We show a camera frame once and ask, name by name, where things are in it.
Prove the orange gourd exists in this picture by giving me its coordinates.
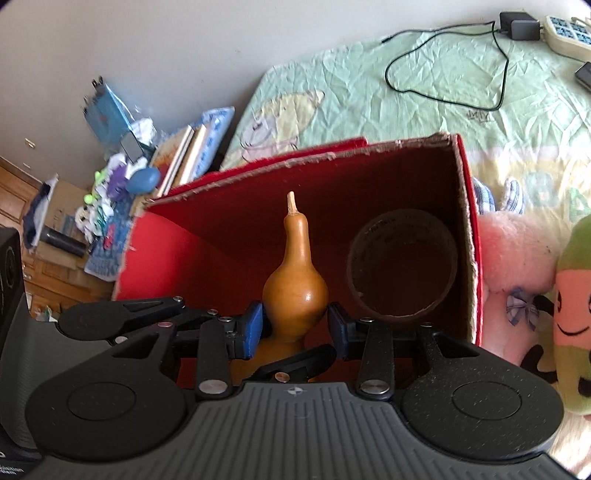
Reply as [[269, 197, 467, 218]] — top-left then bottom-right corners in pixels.
[[230, 192, 329, 385]]

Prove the clear printed tape roll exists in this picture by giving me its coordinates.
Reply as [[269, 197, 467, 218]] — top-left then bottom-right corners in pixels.
[[346, 209, 458, 322]]

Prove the large red cardboard box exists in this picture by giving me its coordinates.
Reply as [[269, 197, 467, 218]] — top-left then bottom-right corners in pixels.
[[114, 134, 483, 344]]

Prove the wooden cabinet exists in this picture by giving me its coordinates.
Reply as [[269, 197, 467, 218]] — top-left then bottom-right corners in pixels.
[[1, 159, 113, 316]]

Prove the black cylinder bottle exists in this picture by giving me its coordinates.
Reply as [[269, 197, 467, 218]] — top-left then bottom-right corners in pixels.
[[40, 226, 86, 258]]

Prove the purple plush toy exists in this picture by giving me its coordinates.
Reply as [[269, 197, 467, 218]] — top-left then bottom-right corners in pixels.
[[106, 162, 127, 202]]

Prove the blue oval case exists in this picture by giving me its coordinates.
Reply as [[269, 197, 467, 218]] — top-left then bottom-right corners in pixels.
[[125, 167, 160, 195]]

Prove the brown cardboard box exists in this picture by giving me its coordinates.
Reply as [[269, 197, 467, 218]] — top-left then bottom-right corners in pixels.
[[32, 178, 87, 270]]

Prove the stack of books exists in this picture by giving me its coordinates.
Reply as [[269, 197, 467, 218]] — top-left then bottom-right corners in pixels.
[[150, 124, 207, 198]]

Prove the pink plush bear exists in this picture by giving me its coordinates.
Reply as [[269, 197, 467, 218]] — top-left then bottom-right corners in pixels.
[[479, 211, 560, 365]]

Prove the blue gift bag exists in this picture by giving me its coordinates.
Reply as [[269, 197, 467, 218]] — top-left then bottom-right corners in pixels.
[[83, 76, 133, 147]]

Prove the green cartoon bed sheet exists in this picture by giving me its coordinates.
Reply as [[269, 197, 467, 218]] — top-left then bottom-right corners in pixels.
[[221, 25, 590, 235]]

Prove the black power adapter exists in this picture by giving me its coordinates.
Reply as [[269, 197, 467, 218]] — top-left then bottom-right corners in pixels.
[[499, 11, 541, 41]]

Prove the black smartphone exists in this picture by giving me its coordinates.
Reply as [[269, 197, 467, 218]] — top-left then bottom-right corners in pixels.
[[574, 62, 591, 91]]

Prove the white blue power strip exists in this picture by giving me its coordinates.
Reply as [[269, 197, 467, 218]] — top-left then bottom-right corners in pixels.
[[542, 16, 591, 62]]

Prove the black charger cable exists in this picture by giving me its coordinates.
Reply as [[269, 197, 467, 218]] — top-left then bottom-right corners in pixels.
[[380, 21, 511, 113]]

